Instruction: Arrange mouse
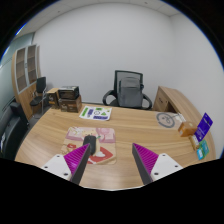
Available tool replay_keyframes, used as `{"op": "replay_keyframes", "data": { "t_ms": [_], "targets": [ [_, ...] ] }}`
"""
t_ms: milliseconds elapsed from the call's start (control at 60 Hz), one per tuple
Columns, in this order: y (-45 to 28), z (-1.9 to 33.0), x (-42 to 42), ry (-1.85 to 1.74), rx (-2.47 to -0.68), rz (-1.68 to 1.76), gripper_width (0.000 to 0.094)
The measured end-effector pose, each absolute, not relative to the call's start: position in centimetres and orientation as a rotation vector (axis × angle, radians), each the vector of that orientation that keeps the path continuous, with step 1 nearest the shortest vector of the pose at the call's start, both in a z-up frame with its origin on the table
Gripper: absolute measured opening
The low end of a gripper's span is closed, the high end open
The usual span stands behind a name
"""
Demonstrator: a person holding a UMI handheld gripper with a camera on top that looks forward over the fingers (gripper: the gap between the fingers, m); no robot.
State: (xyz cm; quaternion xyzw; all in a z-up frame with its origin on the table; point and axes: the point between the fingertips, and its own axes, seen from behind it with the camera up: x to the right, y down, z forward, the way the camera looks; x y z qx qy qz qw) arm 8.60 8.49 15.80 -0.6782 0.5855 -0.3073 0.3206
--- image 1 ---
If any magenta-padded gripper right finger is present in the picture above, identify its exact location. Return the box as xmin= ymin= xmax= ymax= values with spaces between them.
xmin=131 ymin=142 xmax=184 ymax=186

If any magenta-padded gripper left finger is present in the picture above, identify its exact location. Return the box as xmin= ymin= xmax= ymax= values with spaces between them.
xmin=41 ymin=143 xmax=92 ymax=186

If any black computer mouse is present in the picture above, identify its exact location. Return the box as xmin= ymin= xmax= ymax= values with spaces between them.
xmin=82 ymin=134 xmax=98 ymax=157

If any cartoon print mouse pad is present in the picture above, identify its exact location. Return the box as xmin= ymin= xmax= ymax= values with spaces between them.
xmin=61 ymin=126 xmax=118 ymax=166

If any small tan box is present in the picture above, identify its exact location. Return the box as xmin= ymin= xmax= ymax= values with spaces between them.
xmin=188 ymin=134 xmax=201 ymax=151

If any blue packet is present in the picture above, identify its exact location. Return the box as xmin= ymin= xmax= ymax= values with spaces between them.
xmin=196 ymin=147 xmax=205 ymax=161

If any orange cardboard box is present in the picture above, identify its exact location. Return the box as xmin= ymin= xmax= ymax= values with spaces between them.
xmin=177 ymin=121 xmax=198 ymax=138

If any green packet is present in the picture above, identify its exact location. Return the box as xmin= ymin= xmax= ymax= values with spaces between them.
xmin=199 ymin=139 xmax=210 ymax=157

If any purple blister package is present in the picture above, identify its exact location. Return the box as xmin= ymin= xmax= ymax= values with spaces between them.
xmin=194 ymin=112 xmax=214 ymax=143

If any black leather sofa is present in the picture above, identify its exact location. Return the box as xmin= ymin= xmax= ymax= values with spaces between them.
xmin=0 ymin=101 xmax=30 ymax=161

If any dark brown cardboard box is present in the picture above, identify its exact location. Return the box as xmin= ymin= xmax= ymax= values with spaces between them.
xmin=58 ymin=95 xmax=83 ymax=113

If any white sticker sheet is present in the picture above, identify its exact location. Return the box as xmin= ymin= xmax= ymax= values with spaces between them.
xmin=78 ymin=105 xmax=113 ymax=121

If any wooden side desk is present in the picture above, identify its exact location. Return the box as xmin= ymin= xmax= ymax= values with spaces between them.
xmin=152 ymin=85 xmax=201 ymax=118

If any small brown cardboard box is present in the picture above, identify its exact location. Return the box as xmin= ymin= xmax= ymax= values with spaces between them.
xmin=46 ymin=87 xmax=61 ymax=108

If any black box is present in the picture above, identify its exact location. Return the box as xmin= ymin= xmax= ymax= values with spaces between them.
xmin=57 ymin=85 xmax=80 ymax=100

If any grey backpack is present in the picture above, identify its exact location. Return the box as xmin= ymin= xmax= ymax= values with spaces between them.
xmin=118 ymin=76 xmax=145 ymax=109

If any black visitor chair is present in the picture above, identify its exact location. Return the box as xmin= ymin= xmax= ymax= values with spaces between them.
xmin=29 ymin=76 xmax=48 ymax=116

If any wooden shelf unit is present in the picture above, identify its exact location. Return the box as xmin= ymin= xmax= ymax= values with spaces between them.
xmin=11 ymin=44 xmax=43 ymax=119

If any black mesh office chair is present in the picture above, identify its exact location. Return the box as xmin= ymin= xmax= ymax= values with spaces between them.
xmin=102 ymin=69 xmax=153 ymax=110

